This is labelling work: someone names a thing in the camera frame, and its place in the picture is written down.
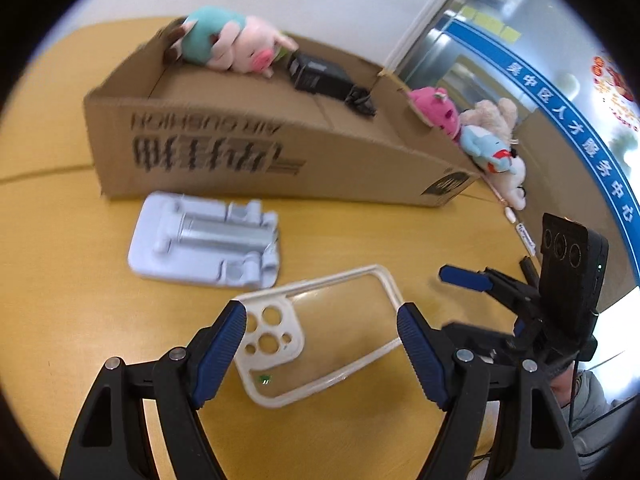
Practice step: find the pink bear plush toy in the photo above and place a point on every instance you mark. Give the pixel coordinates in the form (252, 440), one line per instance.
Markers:
(437, 110)

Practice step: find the white and grey phone stand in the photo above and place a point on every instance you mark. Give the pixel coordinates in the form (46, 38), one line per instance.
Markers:
(210, 240)

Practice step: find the red window decoration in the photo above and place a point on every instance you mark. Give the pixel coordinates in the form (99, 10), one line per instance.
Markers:
(612, 80)

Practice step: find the beige teddy bear plush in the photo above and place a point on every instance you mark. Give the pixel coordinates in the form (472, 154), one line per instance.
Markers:
(490, 115)

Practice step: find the person's right forearm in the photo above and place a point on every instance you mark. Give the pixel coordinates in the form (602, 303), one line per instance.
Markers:
(595, 400)

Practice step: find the white earbuds case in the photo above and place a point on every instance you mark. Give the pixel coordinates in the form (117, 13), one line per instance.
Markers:
(509, 214)

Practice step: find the wooden desktop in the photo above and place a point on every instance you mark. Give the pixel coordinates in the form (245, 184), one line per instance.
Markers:
(65, 270)

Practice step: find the pink pen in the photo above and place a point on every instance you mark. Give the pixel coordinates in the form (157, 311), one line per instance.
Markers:
(495, 192)

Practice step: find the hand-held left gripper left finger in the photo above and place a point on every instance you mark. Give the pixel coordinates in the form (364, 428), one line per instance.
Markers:
(220, 355)

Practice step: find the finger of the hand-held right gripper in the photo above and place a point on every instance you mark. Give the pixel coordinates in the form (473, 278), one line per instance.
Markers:
(490, 340)
(465, 278)

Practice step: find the small white flat object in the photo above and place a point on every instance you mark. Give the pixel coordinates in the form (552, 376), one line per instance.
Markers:
(526, 238)

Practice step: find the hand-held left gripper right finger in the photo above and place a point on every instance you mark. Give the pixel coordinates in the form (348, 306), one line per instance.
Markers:
(422, 355)

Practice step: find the pink pig plush toy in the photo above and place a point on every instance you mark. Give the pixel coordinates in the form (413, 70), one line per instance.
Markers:
(240, 45)

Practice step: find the blue banner strip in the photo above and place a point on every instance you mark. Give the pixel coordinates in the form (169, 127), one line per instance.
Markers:
(565, 125)

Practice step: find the blue and red plush toy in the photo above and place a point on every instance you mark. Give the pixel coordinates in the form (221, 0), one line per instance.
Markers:
(482, 145)

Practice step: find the glass partition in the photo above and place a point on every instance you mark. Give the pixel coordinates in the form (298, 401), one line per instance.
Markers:
(450, 60)

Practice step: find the white plush toy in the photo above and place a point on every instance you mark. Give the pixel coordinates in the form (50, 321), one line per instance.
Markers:
(515, 180)

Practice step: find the black power adapter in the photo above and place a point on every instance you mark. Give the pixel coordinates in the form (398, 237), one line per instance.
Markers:
(317, 77)

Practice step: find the clear phone case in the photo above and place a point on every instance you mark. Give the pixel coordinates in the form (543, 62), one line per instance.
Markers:
(292, 332)

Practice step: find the yellow sticky notes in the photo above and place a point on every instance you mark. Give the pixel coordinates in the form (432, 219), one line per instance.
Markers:
(492, 22)

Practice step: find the brown cardboard box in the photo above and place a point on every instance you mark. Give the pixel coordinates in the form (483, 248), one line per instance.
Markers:
(350, 160)

